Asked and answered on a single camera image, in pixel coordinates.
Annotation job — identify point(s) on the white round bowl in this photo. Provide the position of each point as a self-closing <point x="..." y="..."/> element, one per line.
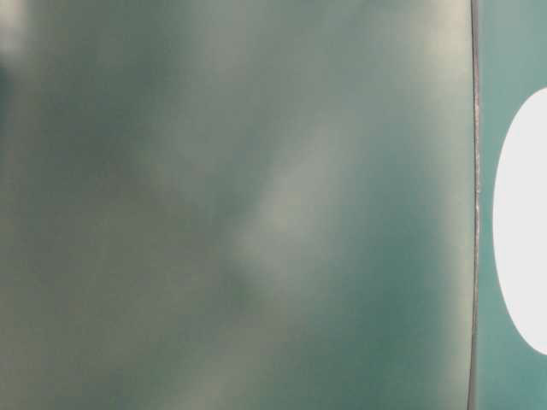
<point x="519" y="221"/>

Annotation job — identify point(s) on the green table mat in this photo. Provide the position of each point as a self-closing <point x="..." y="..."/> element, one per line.
<point x="511" y="56"/>

